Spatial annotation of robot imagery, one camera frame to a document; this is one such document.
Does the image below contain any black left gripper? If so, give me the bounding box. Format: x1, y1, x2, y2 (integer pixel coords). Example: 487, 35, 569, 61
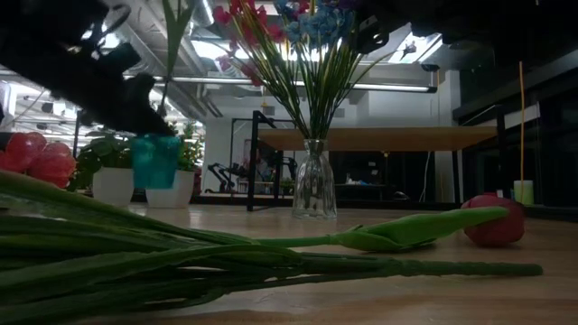
13, 40, 175, 136

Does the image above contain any bundle of green flower stems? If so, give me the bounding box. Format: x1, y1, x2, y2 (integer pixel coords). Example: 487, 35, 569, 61
0, 132, 545, 324

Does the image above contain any teal glass vase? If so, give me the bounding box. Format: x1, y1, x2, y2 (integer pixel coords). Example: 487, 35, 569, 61
130, 134, 182, 190

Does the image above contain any dark red tulip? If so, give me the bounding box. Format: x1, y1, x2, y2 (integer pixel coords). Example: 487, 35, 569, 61
256, 192, 527, 253

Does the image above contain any clear glass vase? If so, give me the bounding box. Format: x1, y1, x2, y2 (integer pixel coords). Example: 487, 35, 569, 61
291, 138, 339, 221

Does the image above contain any small-leaf plant white pot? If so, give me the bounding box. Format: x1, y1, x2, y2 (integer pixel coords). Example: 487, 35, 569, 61
144, 121, 205, 209

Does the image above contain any red flower bunch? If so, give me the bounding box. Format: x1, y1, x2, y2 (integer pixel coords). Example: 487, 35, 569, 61
211, 0, 312, 141

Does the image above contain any wooden shelf black frame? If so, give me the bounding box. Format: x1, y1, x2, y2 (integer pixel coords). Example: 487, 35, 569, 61
246, 106, 515, 222

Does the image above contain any pale green container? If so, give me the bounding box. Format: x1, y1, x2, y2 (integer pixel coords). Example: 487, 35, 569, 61
513, 180, 535, 207

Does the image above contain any orange tulip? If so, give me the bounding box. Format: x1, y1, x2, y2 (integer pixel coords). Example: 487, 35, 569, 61
160, 0, 196, 119

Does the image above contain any white hanging cable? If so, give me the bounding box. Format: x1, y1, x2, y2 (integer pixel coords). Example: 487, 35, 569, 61
418, 151, 434, 203

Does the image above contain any broad-leaf plant white pot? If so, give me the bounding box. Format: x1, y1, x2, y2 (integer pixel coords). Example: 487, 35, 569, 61
67, 130, 136, 208

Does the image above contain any long ceiling light strip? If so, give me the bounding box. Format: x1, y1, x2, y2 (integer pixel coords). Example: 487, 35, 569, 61
153, 74, 438, 94

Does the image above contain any blue flower bunch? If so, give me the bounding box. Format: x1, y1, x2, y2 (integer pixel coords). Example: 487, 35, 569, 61
275, 0, 358, 141

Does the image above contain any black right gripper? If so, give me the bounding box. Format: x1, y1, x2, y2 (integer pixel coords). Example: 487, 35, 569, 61
355, 15, 392, 55

